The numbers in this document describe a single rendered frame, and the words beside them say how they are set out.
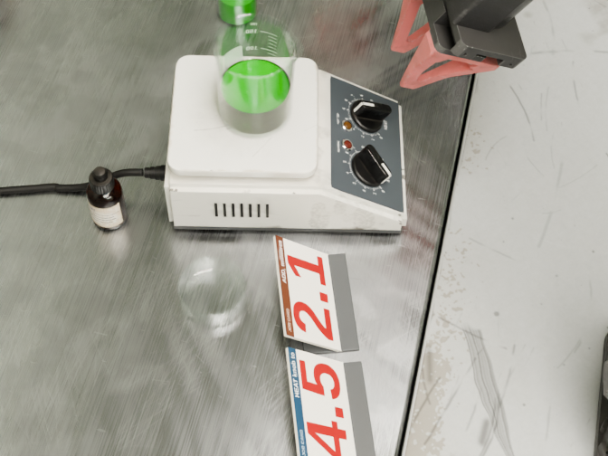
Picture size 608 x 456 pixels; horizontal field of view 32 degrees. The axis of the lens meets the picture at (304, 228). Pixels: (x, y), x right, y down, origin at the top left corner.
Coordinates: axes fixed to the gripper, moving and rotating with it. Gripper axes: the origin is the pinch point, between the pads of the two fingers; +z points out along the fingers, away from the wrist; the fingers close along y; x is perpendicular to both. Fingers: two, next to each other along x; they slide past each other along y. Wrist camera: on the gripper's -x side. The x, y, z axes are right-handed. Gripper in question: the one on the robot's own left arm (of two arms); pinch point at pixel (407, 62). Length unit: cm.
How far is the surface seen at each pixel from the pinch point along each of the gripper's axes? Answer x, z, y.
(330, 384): -5.5, 11.2, 23.5
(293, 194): -7.4, 8.7, 8.4
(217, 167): -13.4, 9.8, 6.2
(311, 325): -6.2, 11.3, 18.6
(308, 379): -7.7, 10.8, 23.3
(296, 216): -5.5, 11.5, 8.9
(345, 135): -2.0, 7.3, 2.9
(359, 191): -1.9, 7.2, 8.3
